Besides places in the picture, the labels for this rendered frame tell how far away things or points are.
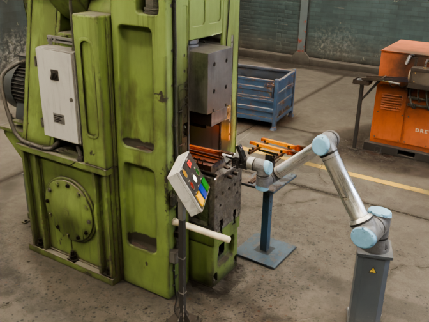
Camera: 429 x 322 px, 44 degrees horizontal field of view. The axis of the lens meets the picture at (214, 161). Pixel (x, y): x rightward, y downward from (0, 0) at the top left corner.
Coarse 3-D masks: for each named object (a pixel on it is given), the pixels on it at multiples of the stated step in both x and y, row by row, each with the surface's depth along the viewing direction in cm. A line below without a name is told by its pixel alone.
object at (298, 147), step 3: (261, 138) 429; (264, 138) 430; (267, 141) 427; (270, 141) 425; (273, 141) 423; (276, 141) 423; (279, 141) 423; (276, 144) 423; (279, 144) 421; (282, 144) 419; (285, 144) 418; (288, 144) 417; (291, 144) 417; (291, 147) 415; (294, 147) 413; (297, 147) 413; (300, 147) 411; (303, 147) 409; (297, 150) 413; (300, 150) 412
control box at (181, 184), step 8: (176, 160) 327; (184, 160) 319; (192, 160) 332; (176, 168) 312; (184, 168) 314; (192, 168) 326; (168, 176) 305; (176, 176) 304; (184, 176) 308; (192, 176) 319; (200, 176) 333; (176, 184) 306; (184, 184) 305; (208, 184) 340; (176, 192) 308; (184, 192) 307; (192, 192) 308; (184, 200) 309; (192, 200) 308; (192, 208) 310; (200, 208) 310
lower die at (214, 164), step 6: (192, 156) 381; (198, 156) 381; (204, 156) 379; (198, 162) 373; (204, 162) 373; (210, 162) 372; (216, 162) 373; (222, 162) 380; (204, 168) 370; (210, 168) 368; (216, 168) 374
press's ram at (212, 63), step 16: (192, 48) 349; (208, 48) 349; (224, 48) 350; (192, 64) 342; (208, 64) 336; (224, 64) 352; (192, 80) 346; (208, 80) 340; (224, 80) 357; (192, 96) 350; (208, 96) 344; (224, 96) 362; (208, 112) 348
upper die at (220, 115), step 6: (222, 108) 363; (192, 114) 361; (198, 114) 358; (204, 114) 356; (210, 114) 353; (216, 114) 358; (222, 114) 365; (192, 120) 363; (198, 120) 360; (204, 120) 357; (210, 120) 355; (216, 120) 360; (222, 120) 366
